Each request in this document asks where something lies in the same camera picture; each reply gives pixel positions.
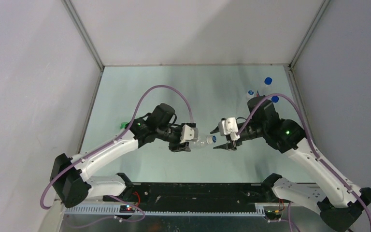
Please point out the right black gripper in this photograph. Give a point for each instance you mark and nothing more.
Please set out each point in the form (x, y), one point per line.
(228, 146)

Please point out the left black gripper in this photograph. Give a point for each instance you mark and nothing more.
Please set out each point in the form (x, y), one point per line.
(177, 146)

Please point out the clear plastic bottle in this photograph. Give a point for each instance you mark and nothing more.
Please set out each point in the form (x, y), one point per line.
(201, 142)

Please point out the green plastic bottle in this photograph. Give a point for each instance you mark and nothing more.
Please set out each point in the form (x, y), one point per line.
(123, 125)

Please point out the white bottle cap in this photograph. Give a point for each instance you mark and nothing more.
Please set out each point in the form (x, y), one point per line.
(211, 139)

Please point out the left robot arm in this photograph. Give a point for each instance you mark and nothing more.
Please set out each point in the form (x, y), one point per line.
(73, 178)

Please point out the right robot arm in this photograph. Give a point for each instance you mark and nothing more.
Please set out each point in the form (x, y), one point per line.
(338, 201)

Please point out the clear bottle white-blue cap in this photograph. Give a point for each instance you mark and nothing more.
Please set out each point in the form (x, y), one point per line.
(250, 94)

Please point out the clear bottle blue cap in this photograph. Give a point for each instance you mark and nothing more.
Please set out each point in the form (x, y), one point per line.
(274, 99)

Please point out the pepsi bottle blue cap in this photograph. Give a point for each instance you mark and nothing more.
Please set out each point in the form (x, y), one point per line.
(266, 87)

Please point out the left circuit board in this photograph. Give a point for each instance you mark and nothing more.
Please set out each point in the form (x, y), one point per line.
(127, 209)

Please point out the circuit board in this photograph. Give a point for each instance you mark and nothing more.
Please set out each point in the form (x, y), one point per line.
(127, 209)
(273, 215)

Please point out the right circuit board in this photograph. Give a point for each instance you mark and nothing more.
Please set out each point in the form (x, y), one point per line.
(273, 215)

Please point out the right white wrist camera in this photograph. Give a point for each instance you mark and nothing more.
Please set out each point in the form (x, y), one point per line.
(229, 126)

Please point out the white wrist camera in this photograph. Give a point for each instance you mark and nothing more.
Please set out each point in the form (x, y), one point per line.
(189, 134)
(229, 126)

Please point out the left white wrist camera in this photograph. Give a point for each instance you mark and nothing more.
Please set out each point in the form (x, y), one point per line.
(189, 134)

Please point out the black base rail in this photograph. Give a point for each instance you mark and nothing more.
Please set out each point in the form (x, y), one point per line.
(198, 197)

